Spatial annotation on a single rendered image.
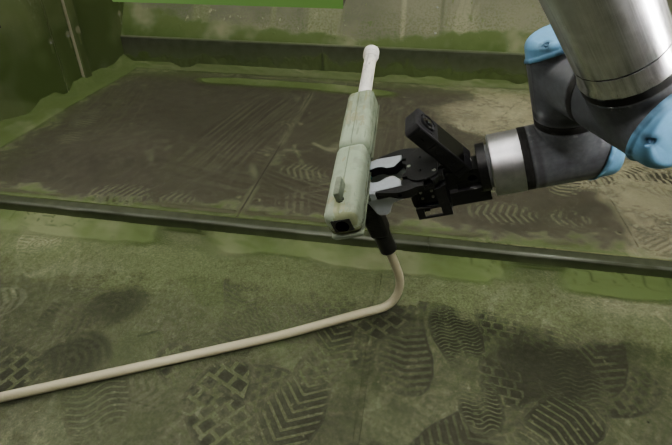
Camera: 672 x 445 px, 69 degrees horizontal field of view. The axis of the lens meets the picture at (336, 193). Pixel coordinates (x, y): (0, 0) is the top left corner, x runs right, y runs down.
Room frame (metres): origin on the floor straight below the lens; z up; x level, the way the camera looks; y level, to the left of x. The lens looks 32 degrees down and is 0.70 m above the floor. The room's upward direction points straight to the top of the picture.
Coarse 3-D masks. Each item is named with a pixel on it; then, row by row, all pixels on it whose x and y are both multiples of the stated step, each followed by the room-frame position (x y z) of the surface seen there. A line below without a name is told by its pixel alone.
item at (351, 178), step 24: (360, 96) 0.80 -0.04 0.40; (360, 120) 0.73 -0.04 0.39; (360, 144) 0.66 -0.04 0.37; (336, 168) 0.62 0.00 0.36; (360, 168) 0.61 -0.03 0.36; (336, 192) 0.55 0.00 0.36; (360, 192) 0.57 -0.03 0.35; (336, 216) 0.53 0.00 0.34; (360, 216) 0.53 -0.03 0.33; (384, 216) 0.66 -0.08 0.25; (384, 240) 0.65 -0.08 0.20
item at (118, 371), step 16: (400, 272) 0.68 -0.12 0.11; (400, 288) 0.68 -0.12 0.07; (384, 304) 0.68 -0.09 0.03; (320, 320) 0.65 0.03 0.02; (336, 320) 0.64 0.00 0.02; (256, 336) 0.61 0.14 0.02; (272, 336) 0.61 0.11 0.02; (288, 336) 0.62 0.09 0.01; (192, 352) 0.58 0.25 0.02; (208, 352) 0.58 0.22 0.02; (224, 352) 0.58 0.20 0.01; (112, 368) 0.54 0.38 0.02; (128, 368) 0.54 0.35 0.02; (144, 368) 0.55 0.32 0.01; (48, 384) 0.51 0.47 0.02; (64, 384) 0.51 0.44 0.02; (80, 384) 0.52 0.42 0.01; (0, 400) 0.49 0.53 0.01
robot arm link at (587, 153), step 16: (528, 128) 0.61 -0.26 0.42; (528, 144) 0.59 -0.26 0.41; (544, 144) 0.58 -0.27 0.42; (560, 144) 0.56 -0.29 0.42; (576, 144) 0.56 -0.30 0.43; (592, 144) 0.56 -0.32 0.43; (608, 144) 0.56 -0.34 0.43; (528, 160) 0.57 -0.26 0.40; (544, 160) 0.57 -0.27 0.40; (560, 160) 0.56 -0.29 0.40; (576, 160) 0.56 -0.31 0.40; (592, 160) 0.56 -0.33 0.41; (608, 160) 0.55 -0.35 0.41; (528, 176) 0.57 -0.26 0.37; (544, 176) 0.57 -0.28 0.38; (560, 176) 0.56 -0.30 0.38; (576, 176) 0.56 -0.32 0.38; (592, 176) 0.56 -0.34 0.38
